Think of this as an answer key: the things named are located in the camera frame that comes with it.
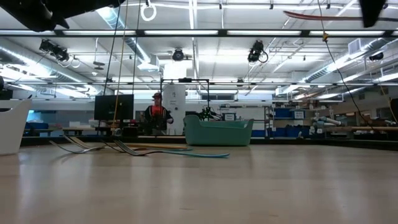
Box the thin black overhead rail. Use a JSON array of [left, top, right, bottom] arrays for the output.
[[6, 80, 398, 88]]

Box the blue storage bin shelf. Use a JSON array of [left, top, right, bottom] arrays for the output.
[[264, 105, 310, 139]]

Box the person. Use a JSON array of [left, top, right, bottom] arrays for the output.
[[144, 91, 174, 135]]

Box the teal plastic bin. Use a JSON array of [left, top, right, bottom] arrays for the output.
[[182, 114, 255, 147]]

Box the black aluminium table frame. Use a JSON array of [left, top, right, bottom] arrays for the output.
[[21, 134, 398, 152]]

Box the yellow hanging cable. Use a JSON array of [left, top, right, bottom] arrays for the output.
[[111, 0, 129, 133]]

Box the wooden workbench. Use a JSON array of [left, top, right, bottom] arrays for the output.
[[310, 125, 398, 132]]

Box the gold fork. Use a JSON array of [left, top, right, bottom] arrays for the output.
[[63, 134, 190, 151]]

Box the white cylindrical tank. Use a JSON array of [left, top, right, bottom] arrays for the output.
[[162, 83, 187, 135]]

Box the white plastic bin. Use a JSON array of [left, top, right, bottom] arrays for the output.
[[0, 98, 33, 156]]

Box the silver ventilation duct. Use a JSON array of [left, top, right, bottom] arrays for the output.
[[95, 5, 150, 63]]

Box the white ceiling vent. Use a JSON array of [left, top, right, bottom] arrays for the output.
[[347, 37, 362, 56]]

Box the thick black overhead rail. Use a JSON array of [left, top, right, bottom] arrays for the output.
[[0, 29, 398, 39]]

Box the black hanging cable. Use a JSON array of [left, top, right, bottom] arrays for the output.
[[131, 0, 141, 96], [102, 4, 123, 96]]

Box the round black ceiling device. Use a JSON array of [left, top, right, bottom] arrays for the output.
[[172, 48, 186, 62]]

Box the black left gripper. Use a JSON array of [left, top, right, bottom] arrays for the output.
[[0, 0, 126, 32]]

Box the black hanging cable reel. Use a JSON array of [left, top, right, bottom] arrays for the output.
[[247, 39, 269, 64]]

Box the black ceiling spotlight cluster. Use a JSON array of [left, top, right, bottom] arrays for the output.
[[39, 39, 71, 63]]

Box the black computer monitor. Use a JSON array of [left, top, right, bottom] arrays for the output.
[[94, 94, 135, 121]]

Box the white cable loop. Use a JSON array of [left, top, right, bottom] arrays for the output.
[[140, 2, 157, 22]]

